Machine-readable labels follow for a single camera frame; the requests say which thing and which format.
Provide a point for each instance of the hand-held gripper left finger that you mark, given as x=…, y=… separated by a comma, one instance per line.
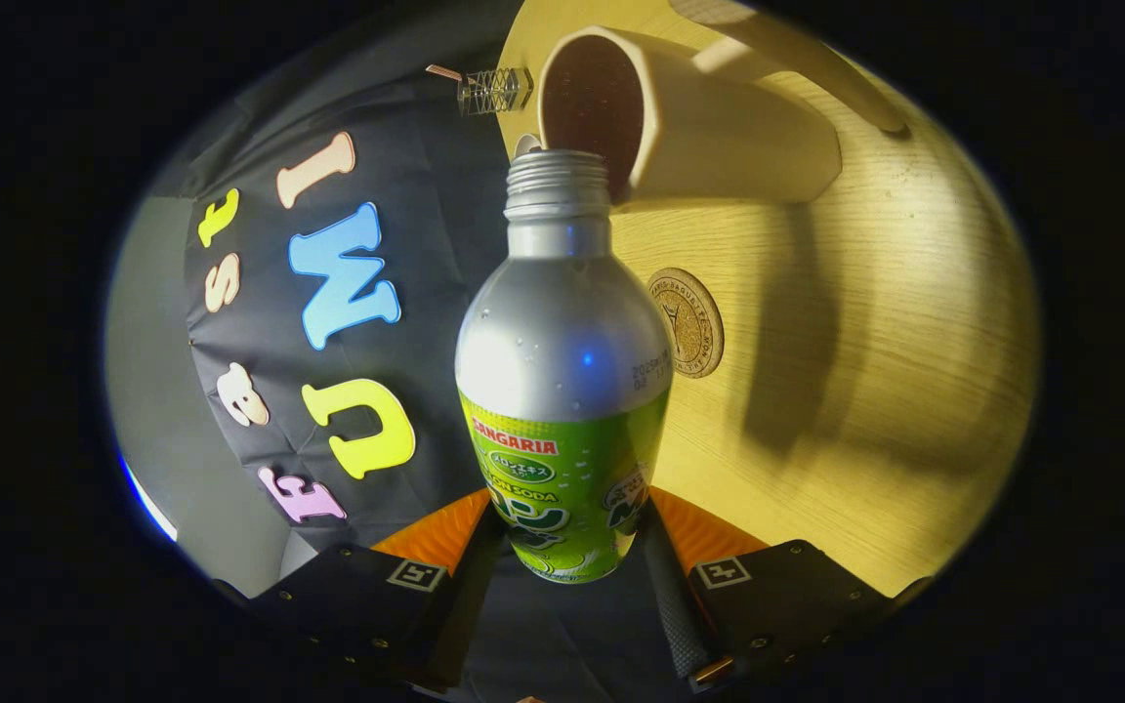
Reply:
x=460, y=605

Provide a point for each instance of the pink straw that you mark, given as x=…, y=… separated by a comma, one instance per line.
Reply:
x=443, y=72

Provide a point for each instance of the wooden table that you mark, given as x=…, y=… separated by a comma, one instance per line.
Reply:
x=865, y=391

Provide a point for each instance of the silver green juice bottle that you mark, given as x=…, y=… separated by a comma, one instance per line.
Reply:
x=562, y=351

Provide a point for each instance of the round cork coaster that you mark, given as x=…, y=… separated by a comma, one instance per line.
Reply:
x=694, y=327

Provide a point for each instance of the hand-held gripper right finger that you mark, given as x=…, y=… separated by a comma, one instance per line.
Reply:
x=670, y=605

